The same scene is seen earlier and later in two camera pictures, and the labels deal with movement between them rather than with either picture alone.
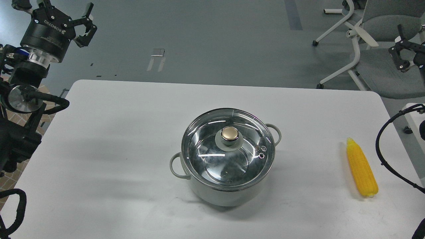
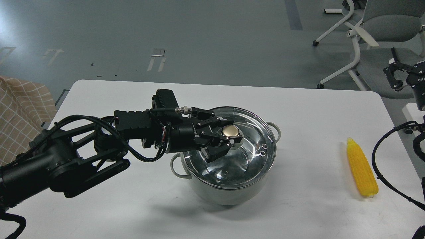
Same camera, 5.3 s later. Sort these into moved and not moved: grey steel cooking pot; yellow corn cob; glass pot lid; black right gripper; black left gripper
Moved: black right gripper; black left gripper
Not moved: yellow corn cob; grey steel cooking pot; glass pot lid
